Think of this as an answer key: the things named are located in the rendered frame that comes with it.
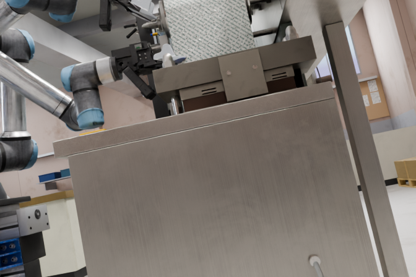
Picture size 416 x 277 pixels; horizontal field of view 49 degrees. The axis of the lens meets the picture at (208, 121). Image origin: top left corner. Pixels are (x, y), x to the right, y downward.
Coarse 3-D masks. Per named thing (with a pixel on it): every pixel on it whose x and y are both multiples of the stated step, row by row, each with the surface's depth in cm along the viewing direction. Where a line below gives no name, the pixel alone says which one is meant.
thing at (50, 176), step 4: (56, 172) 1289; (60, 172) 1309; (40, 176) 1285; (44, 176) 1283; (48, 176) 1280; (52, 176) 1278; (56, 176) 1285; (60, 176) 1304; (40, 180) 1284; (44, 180) 1282; (48, 180) 1279
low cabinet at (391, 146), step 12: (384, 132) 784; (396, 132) 780; (408, 132) 777; (348, 144) 794; (384, 144) 782; (396, 144) 779; (408, 144) 775; (384, 156) 780; (396, 156) 777; (408, 156) 773; (384, 168) 779; (384, 180) 778; (396, 180) 775
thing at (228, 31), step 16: (208, 16) 133; (224, 16) 133; (240, 16) 132; (176, 32) 133; (192, 32) 133; (208, 32) 132; (224, 32) 132; (240, 32) 132; (176, 48) 132; (192, 48) 132; (208, 48) 132; (224, 48) 131; (240, 48) 131; (176, 64) 132
